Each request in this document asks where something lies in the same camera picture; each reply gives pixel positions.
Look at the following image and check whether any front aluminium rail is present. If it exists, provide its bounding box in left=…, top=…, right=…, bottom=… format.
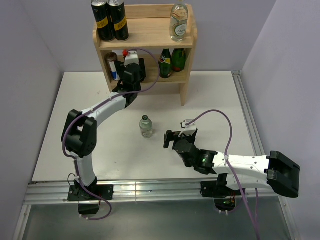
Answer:
left=23, top=176, right=288, bottom=204

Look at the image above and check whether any left black tall can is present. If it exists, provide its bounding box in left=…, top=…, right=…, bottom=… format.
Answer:
left=90, top=0, right=115, bottom=42

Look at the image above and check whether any black tall can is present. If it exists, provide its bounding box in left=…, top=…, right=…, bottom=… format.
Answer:
left=107, top=0, right=129, bottom=41
left=90, top=0, right=115, bottom=42

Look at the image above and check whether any clear bottle green cap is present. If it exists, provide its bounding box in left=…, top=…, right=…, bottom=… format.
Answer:
left=139, top=115, right=153, bottom=138

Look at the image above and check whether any green bottle yellow label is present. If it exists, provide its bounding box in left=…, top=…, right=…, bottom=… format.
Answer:
left=158, top=48, right=172, bottom=79

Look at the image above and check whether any wooden three-tier shelf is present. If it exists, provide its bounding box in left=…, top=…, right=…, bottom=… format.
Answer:
left=92, top=4, right=198, bottom=105

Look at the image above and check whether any right aluminium rail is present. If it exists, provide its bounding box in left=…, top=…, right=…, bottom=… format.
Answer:
left=231, top=71, right=265, bottom=156

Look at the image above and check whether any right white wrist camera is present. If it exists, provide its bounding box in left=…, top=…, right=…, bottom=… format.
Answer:
left=179, top=119, right=198, bottom=136

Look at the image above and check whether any green glass bottle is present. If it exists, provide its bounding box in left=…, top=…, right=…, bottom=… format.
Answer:
left=171, top=48, right=186, bottom=72

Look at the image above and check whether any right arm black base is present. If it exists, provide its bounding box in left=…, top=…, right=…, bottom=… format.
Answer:
left=200, top=180, right=241, bottom=199

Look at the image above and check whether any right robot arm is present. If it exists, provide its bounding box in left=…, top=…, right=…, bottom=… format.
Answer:
left=163, top=129, right=300, bottom=198

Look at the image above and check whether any blue silver energy can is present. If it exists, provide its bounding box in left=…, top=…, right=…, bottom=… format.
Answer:
left=105, top=52, right=120, bottom=82

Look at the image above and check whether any aluminium rail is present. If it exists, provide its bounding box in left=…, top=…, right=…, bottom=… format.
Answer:
left=231, top=71, right=265, bottom=156
left=23, top=176, right=288, bottom=204

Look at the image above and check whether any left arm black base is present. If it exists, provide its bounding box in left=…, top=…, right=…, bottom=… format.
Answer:
left=67, top=184, right=114, bottom=217

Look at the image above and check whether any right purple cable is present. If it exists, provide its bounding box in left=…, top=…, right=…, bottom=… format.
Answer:
left=186, top=109, right=262, bottom=240

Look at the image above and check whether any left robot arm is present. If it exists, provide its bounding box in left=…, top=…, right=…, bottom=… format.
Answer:
left=61, top=56, right=146, bottom=200

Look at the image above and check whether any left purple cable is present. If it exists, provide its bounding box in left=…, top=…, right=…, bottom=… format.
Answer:
left=61, top=48, right=161, bottom=221

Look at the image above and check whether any purple cable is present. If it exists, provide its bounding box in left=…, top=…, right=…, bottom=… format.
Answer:
left=61, top=48, right=161, bottom=221
left=186, top=109, right=262, bottom=240

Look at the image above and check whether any right black tall can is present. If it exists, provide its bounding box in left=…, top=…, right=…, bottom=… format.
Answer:
left=107, top=0, right=129, bottom=41

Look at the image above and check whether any clear soda bottle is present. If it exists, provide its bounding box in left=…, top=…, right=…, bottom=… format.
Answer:
left=169, top=0, right=189, bottom=42

